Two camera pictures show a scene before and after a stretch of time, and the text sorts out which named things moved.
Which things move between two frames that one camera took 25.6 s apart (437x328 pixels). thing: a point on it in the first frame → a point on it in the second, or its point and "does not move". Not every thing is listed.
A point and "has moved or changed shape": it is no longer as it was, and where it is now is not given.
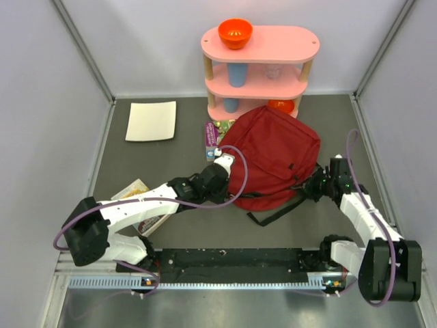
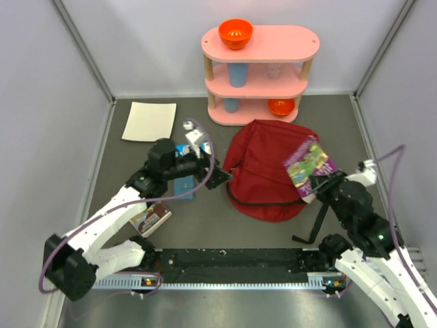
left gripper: x=220 y=198 → x=217 y=178
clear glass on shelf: x=272 y=72 does not move
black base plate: x=229 y=265 does not move
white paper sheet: x=149 y=121 does not move
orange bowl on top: x=235 y=33 does not move
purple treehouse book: x=214 y=130 → x=309 y=160
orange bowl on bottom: x=282 y=106 does not move
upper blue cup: x=237 y=74 does not move
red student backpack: x=280 y=152 has moved or changed shape
